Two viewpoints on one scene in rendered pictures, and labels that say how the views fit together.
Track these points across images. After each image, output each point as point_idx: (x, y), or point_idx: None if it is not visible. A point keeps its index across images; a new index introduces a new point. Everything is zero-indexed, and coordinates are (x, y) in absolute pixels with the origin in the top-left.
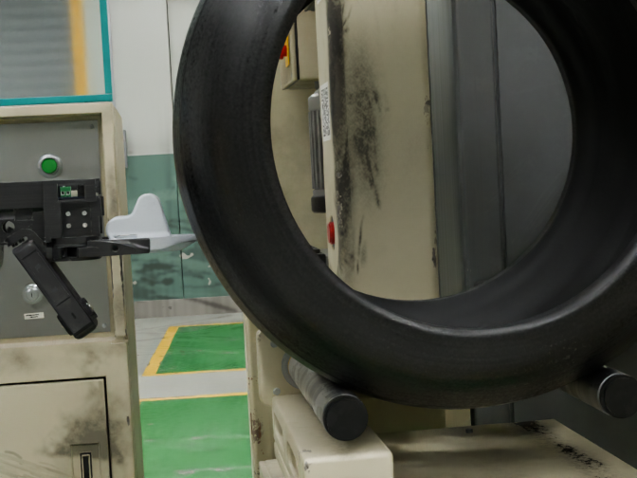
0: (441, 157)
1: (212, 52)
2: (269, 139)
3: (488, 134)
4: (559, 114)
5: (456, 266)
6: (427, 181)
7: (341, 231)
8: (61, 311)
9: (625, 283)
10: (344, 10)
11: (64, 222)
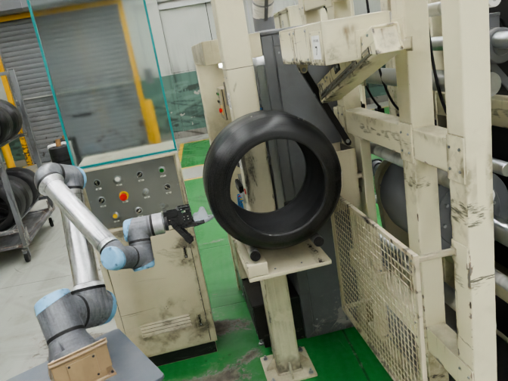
0: (272, 156)
1: (215, 181)
2: (230, 199)
3: (285, 148)
4: None
5: (280, 184)
6: (269, 178)
7: (248, 193)
8: (185, 238)
9: (317, 218)
10: None
11: (183, 218)
